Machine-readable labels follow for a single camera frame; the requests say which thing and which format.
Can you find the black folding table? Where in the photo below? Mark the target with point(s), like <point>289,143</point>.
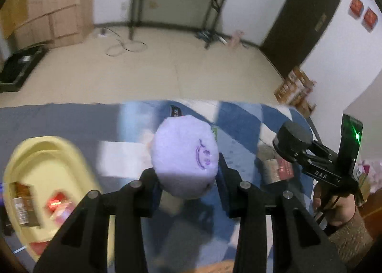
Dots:
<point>198,16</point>

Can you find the dark brown tall box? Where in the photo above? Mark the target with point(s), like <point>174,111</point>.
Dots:
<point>23,201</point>

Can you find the purple plush toy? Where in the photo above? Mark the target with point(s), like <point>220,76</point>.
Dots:
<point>185,156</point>

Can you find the wooden cabinet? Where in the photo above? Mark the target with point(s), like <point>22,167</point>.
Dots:
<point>57,22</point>

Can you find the white cloth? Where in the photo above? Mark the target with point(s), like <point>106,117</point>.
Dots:
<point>125,160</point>

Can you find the pink package on floor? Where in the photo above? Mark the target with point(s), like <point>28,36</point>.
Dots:
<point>236,39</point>

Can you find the tracker with green light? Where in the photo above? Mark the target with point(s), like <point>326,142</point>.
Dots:
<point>350,142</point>

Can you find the cardboard box of goods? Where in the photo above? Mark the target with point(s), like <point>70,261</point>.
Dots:
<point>294,92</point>

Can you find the black suitcase on floor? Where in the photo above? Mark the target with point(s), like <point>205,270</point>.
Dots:
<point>19,66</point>

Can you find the blue checkered rug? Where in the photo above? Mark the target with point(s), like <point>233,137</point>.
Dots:
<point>196,234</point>

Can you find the black foam cylinder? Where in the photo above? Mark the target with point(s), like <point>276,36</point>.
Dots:
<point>291,140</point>

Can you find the person's right hand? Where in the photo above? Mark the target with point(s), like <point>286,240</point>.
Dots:
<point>339,210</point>

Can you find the dark door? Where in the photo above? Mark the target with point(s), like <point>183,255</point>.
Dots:
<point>296,31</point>

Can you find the yellow plastic basin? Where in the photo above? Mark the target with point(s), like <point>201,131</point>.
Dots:
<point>47,165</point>

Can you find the red lighter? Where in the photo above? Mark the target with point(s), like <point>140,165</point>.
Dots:
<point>59,207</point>

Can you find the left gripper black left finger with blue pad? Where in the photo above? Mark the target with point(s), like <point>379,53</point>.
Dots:
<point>80,244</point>

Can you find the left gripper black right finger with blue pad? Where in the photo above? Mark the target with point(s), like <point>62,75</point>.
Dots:
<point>299,245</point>

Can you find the red silver box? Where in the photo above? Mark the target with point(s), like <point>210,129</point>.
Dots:
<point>274,167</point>

